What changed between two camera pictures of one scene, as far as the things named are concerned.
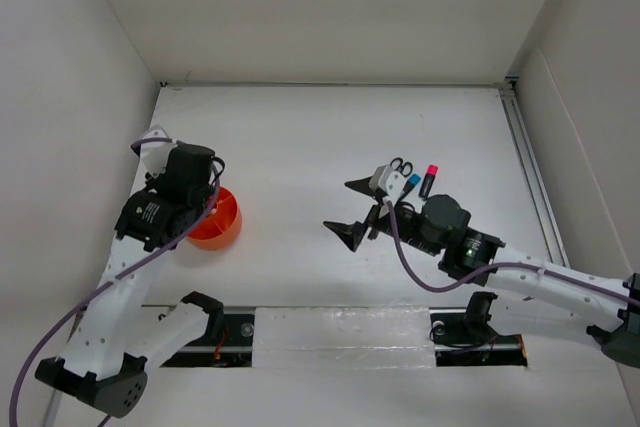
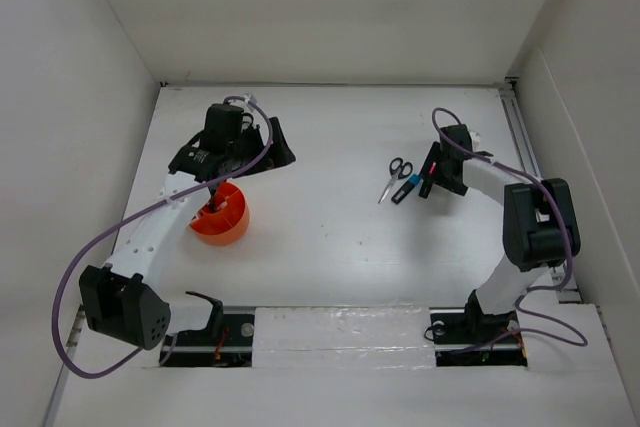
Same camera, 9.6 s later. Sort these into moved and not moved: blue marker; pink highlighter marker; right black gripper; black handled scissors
Moved: right black gripper
Not moved: pink highlighter marker; black handled scissors; blue marker
